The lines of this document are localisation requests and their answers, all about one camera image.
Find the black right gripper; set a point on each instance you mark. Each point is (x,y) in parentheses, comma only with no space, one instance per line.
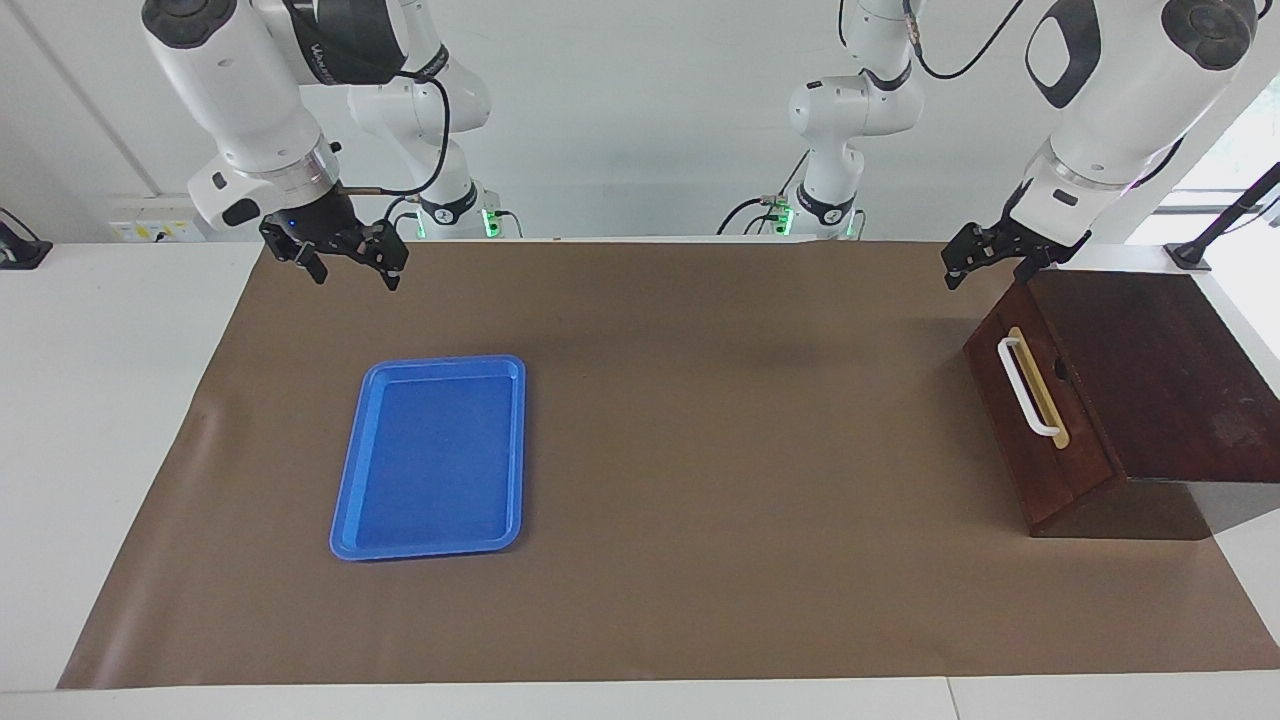
(325,228)

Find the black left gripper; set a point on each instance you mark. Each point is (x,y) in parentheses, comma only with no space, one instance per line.
(1010,240)

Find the wooden drawer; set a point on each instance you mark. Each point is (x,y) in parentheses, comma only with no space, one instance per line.
(1090,430)

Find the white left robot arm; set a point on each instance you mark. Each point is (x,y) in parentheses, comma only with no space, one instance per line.
(1130,100)

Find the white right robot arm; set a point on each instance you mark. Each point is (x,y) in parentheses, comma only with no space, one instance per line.
(240,90)

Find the black stand with base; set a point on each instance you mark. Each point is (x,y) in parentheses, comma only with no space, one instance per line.
(1188,255)

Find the dark wooden cabinet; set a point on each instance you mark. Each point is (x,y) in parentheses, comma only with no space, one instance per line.
(1160,380)

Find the blue plastic tray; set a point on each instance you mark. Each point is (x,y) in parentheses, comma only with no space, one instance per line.
(430,480)

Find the brown table mat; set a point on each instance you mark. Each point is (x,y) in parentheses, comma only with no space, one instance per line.
(700,550)

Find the white wall outlet box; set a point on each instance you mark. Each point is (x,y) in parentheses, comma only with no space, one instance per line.
(145,228)

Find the black clamp mount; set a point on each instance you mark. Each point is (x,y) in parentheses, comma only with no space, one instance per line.
(20,252)

